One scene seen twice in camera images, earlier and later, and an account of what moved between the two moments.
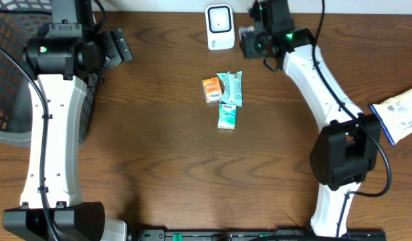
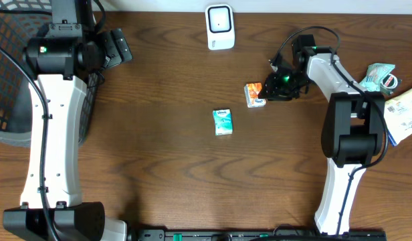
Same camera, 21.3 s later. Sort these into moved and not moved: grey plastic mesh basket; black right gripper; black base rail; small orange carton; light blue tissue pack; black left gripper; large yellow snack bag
Moved: light blue tissue pack; small orange carton; black right gripper
Not moved: grey plastic mesh basket; black base rail; large yellow snack bag; black left gripper
